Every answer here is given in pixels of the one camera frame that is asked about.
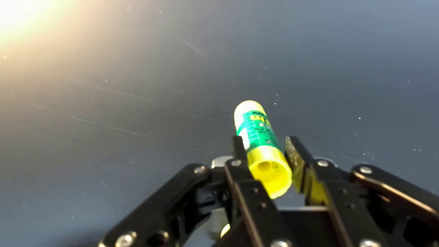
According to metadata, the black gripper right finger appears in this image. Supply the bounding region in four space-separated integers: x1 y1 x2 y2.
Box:
284 136 439 247

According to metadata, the green yellow glue stick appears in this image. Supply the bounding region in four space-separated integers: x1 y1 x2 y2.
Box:
233 100 292 199

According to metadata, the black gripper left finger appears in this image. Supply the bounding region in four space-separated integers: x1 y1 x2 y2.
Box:
97 136 293 247

